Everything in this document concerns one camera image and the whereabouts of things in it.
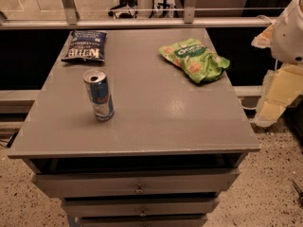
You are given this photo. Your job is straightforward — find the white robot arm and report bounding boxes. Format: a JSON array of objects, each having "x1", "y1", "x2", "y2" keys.
[{"x1": 251, "y1": 0, "x2": 303, "y2": 128}]

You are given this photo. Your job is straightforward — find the blue silver redbull can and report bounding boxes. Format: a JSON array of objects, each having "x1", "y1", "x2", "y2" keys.
[{"x1": 83, "y1": 69, "x2": 114, "y2": 121}]

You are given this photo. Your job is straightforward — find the green snack bag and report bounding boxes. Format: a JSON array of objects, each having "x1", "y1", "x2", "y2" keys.
[{"x1": 159, "y1": 38, "x2": 230, "y2": 83}]

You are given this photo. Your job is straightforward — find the dark blue kettle chips bag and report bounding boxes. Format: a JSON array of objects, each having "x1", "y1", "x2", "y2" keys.
[{"x1": 62, "y1": 30, "x2": 107, "y2": 61}]

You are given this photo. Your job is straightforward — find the black office chair base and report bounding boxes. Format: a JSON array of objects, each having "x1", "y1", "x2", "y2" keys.
[{"x1": 108, "y1": 0, "x2": 137, "y2": 19}]

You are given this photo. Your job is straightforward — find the metal railing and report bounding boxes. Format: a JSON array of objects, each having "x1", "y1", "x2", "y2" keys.
[{"x1": 0, "y1": 0, "x2": 303, "y2": 30}]

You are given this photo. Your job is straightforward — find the middle grey drawer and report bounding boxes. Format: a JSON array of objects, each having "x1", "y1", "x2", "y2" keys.
[{"x1": 62, "y1": 197, "x2": 219, "y2": 218}]

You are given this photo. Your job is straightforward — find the grey drawer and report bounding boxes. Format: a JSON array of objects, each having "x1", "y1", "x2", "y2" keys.
[
  {"x1": 62, "y1": 197, "x2": 219, "y2": 218},
  {"x1": 80, "y1": 215, "x2": 207, "y2": 227},
  {"x1": 32, "y1": 168, "x2": 240, "y2": 198}
]

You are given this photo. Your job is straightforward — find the top grey drawer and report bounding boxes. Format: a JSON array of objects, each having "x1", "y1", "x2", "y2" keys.
[{"x1": 32, "y1": 168, "x2": 240, "y2": 198}]

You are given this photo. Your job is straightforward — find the bottom grey drawer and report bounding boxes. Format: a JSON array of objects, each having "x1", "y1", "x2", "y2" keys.
[{"x1": 80, "y1": 215, "x2": 207, "y2": 227}]

